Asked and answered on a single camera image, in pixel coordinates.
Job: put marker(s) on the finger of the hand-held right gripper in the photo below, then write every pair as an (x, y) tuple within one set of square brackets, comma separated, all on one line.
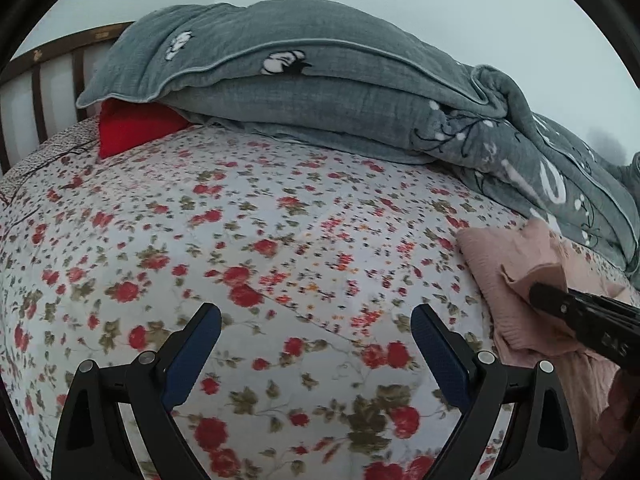
[(552, 302)]

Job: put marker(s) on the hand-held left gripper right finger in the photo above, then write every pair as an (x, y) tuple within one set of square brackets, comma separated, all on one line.
[(440, 355)]

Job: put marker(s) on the red pillow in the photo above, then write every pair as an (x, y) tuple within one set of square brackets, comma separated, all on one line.
[(130, 127)]

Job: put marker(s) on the floral bed sheet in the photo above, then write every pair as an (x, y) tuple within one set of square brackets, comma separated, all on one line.
[(300, 240)]

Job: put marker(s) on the grey floral quilt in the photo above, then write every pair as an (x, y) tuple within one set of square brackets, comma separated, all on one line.
[(300, 100)]

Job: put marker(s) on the pink knit sweater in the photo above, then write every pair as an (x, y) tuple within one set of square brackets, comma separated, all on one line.
[(510, 280)]

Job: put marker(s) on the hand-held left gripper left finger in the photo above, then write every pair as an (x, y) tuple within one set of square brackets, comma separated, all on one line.
[(197, 350)]

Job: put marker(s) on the speckled beige pillow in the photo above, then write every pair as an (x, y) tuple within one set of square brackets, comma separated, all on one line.
[(55, 147)]

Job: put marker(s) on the wooden slatted headboard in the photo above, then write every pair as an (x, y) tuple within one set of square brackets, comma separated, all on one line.
[(30, 77)]

